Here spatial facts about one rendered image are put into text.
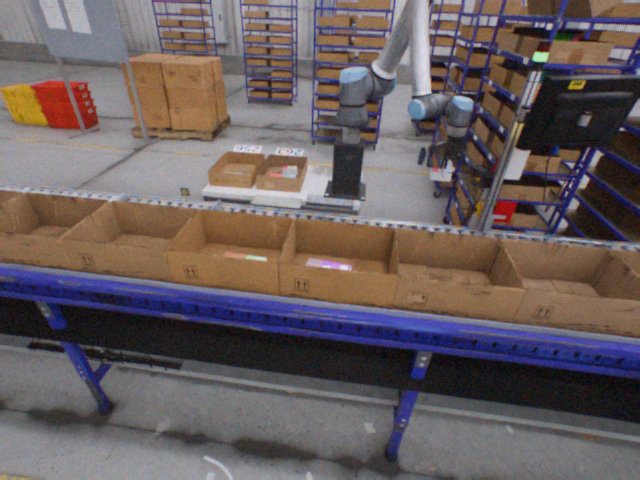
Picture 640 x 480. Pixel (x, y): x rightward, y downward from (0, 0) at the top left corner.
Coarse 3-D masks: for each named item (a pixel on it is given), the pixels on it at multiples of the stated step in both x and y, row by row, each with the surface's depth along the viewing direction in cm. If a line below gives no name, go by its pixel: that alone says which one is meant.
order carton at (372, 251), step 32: (320, 224) 137; (352, 224) 135; (288, 256) 130; (320, 256) 144; (352, 256) 143; (384, 256) 141; (288, 288) 119; (320, 288) 117; (352, 288) 115; (384, 288) 113
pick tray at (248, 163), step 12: (228, 156) 254; (240, 156) 253; (252, 156) 252; (264, 156) 249; (216, 168) 235; (228, 168) 249; (240, 168) 249; (252, 168) 250; (216, 180) 224; (228, 180) 223; (240, 180) 222; (252, 180) 225
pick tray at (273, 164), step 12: (276, 156) 250; (288, 156) 249; (300, 156) 248; (264, 168) 239; (276, 168) 252; (300, 168) 253; (264, 180) 220; (276, 180) 219; (288, 180) 218; (300, 180) 220
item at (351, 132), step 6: (372, 120) 204; (348, 126) 194; (354, 126) 193; (360, 126) 192; (366, 126) 192; (348, 132) 202; (354, 132) 201; (360, 132) 205; (348, 138) 204; (354, 138) 203
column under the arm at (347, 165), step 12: (336, 144) 203; (348, 144) 203; (360, 144) 205; (336, 156) 206; (348, 156) 205; (360, 156) 204; (336, 168) 211; (348, 168) 209; (360, 168) 209; (336, 180) 215; (348, 180) 214; (360, 180) 213; (336, 192) 220; (348, 192) 218; (360, 192) 223
